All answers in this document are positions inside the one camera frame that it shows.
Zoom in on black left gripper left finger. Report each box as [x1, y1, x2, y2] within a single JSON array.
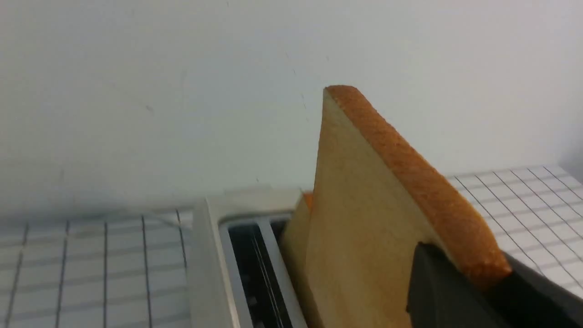
[[406, 242, 510, 328]]

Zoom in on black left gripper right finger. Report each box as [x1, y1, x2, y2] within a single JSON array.
[[485, 253, 583, 328]]

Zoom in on toast slice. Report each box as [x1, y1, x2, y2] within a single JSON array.
[[279, 192, 321, 328], [304, 85, 512, 328]]

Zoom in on cream white toaster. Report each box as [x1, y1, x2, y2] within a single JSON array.
[[187, 187, 308, 328]]

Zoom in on white grid tablecloth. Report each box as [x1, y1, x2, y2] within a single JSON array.
[[0, 167, 582, 328]]

